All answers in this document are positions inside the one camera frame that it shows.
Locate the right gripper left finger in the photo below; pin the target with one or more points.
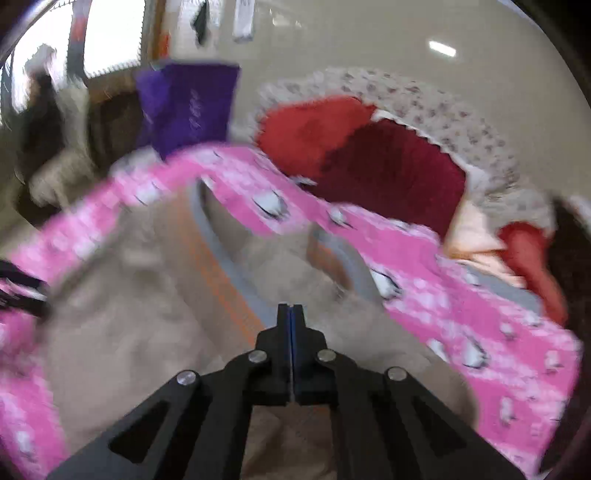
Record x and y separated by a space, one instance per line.
194 426

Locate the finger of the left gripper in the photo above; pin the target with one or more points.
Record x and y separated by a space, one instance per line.
22 292

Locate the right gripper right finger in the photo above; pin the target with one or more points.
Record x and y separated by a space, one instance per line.
386 425

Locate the beige jacket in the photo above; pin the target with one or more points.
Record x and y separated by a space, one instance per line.
181 285

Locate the pink penguin blanket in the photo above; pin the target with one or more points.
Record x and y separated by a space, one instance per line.
519 367

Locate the peach pillow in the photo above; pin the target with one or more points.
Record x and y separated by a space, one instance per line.
471 242

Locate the small red cushion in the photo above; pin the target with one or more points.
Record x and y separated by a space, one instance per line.
526 255

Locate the purple shopping bag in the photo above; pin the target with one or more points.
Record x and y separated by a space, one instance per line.
185 104

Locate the dark red velvet pillow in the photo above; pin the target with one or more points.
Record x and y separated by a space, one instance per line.
388 169

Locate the floral headboard cover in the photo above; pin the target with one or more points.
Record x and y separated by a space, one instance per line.
495 183

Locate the bright red pillow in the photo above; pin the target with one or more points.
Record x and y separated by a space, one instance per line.
298 136

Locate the dark hanging cloth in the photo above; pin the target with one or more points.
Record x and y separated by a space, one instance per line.
203 23

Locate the wall calendar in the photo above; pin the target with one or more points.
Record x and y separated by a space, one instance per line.
243 23

